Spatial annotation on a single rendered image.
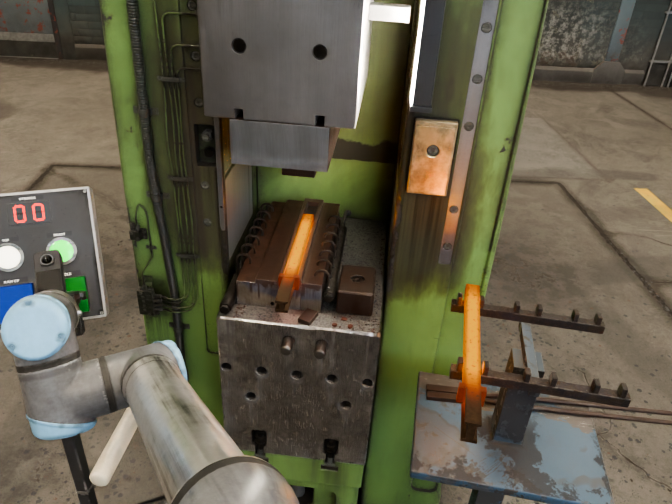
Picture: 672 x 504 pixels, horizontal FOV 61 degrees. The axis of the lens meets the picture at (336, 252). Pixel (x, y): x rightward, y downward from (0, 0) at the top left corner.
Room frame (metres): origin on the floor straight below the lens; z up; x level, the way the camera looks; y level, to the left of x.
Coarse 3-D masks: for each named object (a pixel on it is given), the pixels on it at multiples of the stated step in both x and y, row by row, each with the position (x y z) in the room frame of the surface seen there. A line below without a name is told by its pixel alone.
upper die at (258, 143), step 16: (240, 112) 1.14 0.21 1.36; (240, 128) 1.09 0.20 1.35; (256, 128) 1.09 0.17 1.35; (272, 128) 1.09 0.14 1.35; (288, 128) 1.09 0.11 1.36; (304, 128) 1.08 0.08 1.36; (320, 128) 1.08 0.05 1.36; (336, 128) 1.23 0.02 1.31; (240, 144) 1.09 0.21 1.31; (256, 144) 1.09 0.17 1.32; (272, 144) 1.09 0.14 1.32; (288, 144) 1.09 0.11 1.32; (304, 144) 1.08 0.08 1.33; (320, 144) 1.08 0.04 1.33; (240, 160) 1.09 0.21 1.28; (256, 160) 1.09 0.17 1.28; (272, 160) 1.09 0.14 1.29; (288, 160) 1.09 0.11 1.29; (304, 160) 1.08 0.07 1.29; (320, 160) 1.08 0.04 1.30
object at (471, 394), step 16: (464, 304) 1.00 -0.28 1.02; (464, 320) 0.93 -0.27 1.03; (464, 336) 0.88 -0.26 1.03; (464, 352) 0.82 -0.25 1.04; (464, 368) 0.78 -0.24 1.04; (480, 368) 0.78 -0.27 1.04; (464, 384) 0.73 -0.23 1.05; (480, 384) 0.74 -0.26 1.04; (464, 400) 0.72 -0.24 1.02; (480, 400) 0.69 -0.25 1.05; (464, 416) 0.69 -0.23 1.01; (480, 416) 0.66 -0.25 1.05; (464, 432) 0.65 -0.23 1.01
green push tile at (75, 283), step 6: (84, 276) 0.99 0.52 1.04; (66, 282) 0.97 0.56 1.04; (72, 282) 0.97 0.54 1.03; (78, 282) 0.98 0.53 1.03; (84, 282) 0.98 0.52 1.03; (66, 288) 0.96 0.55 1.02; (72, 288) 0.97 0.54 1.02; (78, 288) 0.97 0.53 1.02; (84, 288) 0.97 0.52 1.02; (84, 300) 0.96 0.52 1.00; (84, 306) 0.95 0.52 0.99
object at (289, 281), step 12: (312, 216) 1.38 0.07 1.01; (300, 228) 1.31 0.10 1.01; (300, 240) 1.25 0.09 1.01; (300, 252) 1.19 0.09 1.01; (288, 264) 1.13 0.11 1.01; (300, 264) 1.16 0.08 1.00; (288, 276) 1.07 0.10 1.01; (288, 288) 1.03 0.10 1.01; (276, 300) 0.98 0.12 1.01; (288, 300) 0.99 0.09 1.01
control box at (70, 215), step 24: (24, 192) 1.05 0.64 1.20; (48, 192) 1.06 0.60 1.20; (72, 192) 1.07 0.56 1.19; (0, 216) 1.01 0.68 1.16; (48, 216) 1.03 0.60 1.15; (72, 216) 1.05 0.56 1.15; (0, 240) 0.98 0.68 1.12; (24, 240) 1.00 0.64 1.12; (48, 240) 1.01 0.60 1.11; (72, 240) 1.02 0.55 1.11; (96, 240) 1.04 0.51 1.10; (24, 264) 0.97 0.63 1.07; (72, 264) 1.00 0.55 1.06; (96, 264) 1.01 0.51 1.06; (96, 288) 0.98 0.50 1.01; (96, 312) 0.96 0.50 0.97
